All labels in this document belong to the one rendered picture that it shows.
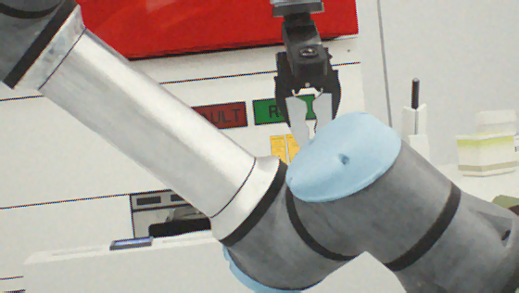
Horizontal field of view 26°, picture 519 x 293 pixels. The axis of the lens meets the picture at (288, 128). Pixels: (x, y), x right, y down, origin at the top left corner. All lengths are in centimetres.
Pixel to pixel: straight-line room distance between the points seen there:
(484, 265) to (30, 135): 115
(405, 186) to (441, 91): 252
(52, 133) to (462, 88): 185
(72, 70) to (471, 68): 260
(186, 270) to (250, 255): 26
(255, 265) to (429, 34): 246
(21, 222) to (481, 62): 195
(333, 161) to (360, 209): 6
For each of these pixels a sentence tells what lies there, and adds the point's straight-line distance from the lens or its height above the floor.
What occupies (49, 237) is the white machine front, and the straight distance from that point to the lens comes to 216.
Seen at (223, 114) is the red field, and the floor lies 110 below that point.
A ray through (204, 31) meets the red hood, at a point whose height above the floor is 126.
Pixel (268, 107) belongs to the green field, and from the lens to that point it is 212.
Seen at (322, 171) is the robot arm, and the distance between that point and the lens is 116.
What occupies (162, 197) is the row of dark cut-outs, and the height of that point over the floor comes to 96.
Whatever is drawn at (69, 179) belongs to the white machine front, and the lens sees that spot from 214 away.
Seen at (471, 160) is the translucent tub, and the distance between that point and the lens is 192.
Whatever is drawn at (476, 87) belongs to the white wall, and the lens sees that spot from 371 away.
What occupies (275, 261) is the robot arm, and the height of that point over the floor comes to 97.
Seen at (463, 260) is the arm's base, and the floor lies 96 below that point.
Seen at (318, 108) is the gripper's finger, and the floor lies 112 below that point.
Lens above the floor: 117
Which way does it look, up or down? 3 degrees down
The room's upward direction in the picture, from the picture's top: 6 degrees counter-clockwise
